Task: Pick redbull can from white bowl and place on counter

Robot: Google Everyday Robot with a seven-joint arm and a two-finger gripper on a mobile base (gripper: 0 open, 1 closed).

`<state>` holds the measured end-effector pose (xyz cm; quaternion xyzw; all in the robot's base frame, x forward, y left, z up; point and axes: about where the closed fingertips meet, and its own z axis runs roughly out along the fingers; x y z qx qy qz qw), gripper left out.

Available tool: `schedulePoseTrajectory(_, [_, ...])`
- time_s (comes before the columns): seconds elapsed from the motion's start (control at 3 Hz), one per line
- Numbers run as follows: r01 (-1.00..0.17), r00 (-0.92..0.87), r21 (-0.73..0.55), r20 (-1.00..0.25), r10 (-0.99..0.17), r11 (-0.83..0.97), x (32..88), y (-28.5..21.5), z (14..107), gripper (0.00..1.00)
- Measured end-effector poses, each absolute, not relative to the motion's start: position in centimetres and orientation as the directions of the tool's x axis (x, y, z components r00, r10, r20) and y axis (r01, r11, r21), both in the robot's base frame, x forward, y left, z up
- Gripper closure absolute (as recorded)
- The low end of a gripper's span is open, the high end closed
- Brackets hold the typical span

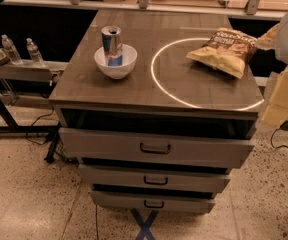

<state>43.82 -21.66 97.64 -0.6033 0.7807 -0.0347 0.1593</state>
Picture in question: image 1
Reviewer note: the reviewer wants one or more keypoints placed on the grey drawer cabinet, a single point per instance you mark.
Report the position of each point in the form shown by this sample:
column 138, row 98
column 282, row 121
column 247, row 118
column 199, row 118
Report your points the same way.
column 165, row 94

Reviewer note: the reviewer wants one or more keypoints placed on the grey side shelf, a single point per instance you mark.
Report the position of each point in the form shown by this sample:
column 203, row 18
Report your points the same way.
column 27, row 71

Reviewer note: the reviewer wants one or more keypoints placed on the water bottle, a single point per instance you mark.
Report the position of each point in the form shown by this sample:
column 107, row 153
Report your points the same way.
column 11, row 50
column 34, row 53

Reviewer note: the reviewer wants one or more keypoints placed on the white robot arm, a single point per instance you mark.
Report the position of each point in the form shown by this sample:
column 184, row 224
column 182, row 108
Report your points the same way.
column 281, row 45

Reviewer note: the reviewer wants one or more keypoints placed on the white bowl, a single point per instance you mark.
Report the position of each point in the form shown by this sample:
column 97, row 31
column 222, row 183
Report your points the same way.
column 129, row 58

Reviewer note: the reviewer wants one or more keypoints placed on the top drawer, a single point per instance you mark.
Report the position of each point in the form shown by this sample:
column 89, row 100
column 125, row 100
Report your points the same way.
column 161, row 149

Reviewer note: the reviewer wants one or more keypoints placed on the bottom drawer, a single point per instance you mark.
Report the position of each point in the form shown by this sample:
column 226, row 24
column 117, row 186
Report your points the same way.
column 150, row 202

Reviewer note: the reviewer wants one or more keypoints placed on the left water bottle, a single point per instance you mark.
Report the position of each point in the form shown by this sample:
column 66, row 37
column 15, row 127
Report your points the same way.
column 11, row 50

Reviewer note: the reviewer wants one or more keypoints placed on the drawer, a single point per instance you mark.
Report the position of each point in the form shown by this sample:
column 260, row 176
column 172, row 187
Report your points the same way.
column 150, row 202
column 153, row 179
column 161, row 149

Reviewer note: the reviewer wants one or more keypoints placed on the middle drawer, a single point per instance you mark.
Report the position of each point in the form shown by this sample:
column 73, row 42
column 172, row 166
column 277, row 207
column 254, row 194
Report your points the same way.
column 153, row 179

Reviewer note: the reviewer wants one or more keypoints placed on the right water bottle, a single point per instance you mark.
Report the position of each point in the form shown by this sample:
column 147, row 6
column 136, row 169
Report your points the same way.
column 34, row 53

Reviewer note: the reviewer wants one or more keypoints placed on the red bull can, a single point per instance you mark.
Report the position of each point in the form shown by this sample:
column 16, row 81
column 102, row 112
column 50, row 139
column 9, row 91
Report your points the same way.
column 112, row 45

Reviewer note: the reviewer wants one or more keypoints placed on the chip bag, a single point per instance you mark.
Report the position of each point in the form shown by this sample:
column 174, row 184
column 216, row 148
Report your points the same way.
column 227, row 50

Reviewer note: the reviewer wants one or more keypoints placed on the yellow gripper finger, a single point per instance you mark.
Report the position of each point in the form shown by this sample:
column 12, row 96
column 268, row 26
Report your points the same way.
column 276, row 112
column 267, row 40

